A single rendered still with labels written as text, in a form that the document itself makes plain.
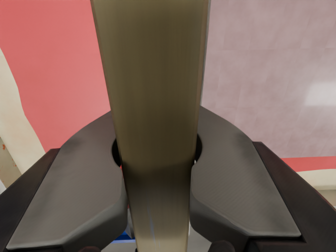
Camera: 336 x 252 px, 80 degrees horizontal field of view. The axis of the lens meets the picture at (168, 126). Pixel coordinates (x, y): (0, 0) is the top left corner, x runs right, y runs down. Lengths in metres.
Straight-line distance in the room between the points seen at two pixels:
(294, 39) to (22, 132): 0.37
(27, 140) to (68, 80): 0.12
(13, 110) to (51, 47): 0.11
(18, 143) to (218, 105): 0.29
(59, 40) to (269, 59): 0.24
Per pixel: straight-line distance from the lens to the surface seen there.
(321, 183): 0.47
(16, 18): 0.28
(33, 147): 0.36
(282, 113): 0.32
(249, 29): 0.26
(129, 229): 0.33
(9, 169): 0.39
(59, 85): 0.29
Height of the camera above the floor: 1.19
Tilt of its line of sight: 57 degrees down
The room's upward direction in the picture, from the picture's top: 176 degrees clockwise
